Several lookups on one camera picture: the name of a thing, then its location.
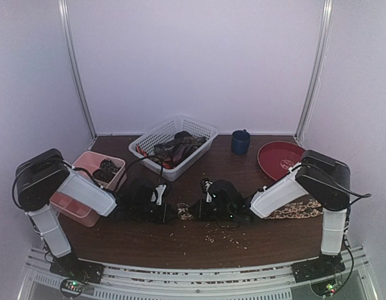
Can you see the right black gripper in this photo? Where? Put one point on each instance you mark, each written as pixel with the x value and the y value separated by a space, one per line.
pixel 204 211

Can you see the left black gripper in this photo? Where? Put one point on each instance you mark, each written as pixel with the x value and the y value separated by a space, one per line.
pixel 163 218

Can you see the paisley patterned tie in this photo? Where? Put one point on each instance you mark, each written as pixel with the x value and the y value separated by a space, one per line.
pixel 294 210

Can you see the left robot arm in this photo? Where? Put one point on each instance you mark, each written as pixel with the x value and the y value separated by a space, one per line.
pixel 93 181

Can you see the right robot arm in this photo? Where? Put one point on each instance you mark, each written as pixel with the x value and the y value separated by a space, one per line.
pixel 325 179

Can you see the dark ties in basket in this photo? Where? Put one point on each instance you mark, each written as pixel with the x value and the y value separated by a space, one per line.
pixel 172 153

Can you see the white perforated plastic basket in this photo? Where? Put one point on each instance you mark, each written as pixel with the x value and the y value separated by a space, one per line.
pixel 165 132

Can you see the rolled dark tie in organizer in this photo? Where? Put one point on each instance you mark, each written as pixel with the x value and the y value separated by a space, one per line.
pixel 107 171

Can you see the dark blue mug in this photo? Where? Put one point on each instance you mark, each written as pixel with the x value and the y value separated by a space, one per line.
pixel 240 141

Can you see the red round plate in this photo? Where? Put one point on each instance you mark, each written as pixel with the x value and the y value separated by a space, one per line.
pixel 275 158

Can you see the pink compartment organizer box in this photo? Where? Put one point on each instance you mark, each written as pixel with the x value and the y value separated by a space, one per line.
pixel 77 210

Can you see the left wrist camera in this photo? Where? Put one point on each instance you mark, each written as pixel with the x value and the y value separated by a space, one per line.
pixel 158 194

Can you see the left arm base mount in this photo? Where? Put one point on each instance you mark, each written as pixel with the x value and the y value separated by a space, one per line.
pixel 82 271

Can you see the aluminium front rail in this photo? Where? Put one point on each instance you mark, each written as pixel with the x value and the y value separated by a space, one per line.
pixel 272 281

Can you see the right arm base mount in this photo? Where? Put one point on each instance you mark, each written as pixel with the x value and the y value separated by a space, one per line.
pixel 312 269

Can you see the left frame post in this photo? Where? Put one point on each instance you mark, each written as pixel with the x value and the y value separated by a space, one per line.
pixel 76 75

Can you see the frame post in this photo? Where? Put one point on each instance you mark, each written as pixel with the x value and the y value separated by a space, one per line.
pixel 314 82
pixel 76 75

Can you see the right frame post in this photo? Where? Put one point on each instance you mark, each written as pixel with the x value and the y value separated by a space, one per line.
pixel 314 82

